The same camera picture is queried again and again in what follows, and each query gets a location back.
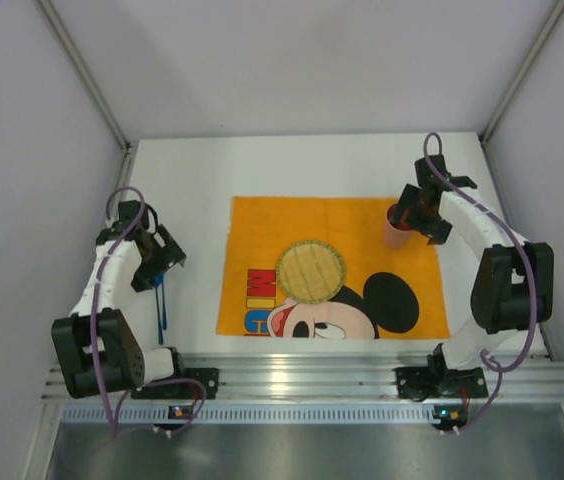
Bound blue metal spoon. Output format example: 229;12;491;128
154;275;164;345

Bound perforated metal cable strip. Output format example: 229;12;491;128
61;405;468;426

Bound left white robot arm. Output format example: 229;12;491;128
51;200;186;399

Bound orange cartoon mouse cloth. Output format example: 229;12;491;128
216;197;450;340

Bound aluminium mounting rail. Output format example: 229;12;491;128
41;351;564;401

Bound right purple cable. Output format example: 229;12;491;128
422;132;543;436

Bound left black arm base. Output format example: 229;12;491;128
131;367;220;400

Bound woven bamboo round plate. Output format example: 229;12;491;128
275;240;346;304

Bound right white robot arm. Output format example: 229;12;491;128
391;154;554;377

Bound purple cable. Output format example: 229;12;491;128
90;187;208;441
422;132;543;436

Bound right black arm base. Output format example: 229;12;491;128
395;366;488;402

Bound pink plastic cup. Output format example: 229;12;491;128
383;204;413;250

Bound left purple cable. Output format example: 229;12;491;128
90;187;208;441

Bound blue metal fork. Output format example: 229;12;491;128
160;274;168;330

